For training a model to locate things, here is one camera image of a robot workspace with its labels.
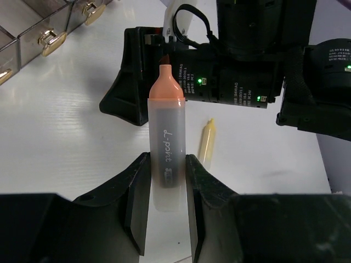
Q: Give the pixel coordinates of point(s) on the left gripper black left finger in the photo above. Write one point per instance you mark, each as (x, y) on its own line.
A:
(112, 218)

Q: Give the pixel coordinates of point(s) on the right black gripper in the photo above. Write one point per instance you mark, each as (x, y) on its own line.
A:
(256, 55)

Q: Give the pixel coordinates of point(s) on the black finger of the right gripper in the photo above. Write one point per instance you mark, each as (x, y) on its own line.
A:
(128, 96)

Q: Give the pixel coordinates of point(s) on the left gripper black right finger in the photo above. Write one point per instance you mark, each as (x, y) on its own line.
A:
(213, 231)

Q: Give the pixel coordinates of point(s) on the grey orange-tipped marker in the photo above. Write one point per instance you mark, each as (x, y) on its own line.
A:
(166, 113)

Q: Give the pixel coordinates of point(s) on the yellow highlighter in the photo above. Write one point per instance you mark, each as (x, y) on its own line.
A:
(207, 144)

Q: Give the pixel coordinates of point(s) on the clear brown compartment organizer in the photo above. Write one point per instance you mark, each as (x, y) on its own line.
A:
(33, 28)

